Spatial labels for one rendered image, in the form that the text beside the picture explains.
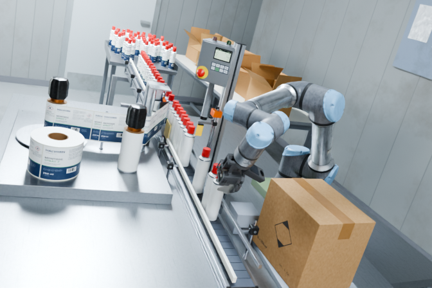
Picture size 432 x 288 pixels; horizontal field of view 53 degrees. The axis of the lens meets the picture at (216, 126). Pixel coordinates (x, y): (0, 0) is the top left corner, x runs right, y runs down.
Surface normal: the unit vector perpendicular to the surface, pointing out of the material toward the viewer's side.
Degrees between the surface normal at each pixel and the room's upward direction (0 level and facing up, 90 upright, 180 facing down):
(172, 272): 0
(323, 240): 90
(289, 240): 90
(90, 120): 90
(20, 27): 90
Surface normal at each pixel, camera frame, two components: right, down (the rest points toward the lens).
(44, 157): -0.06, 0.30
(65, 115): 0.18, 0.36
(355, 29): -0.89, -0.07
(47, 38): 0.38, 0.38
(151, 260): 0.23, -0.92
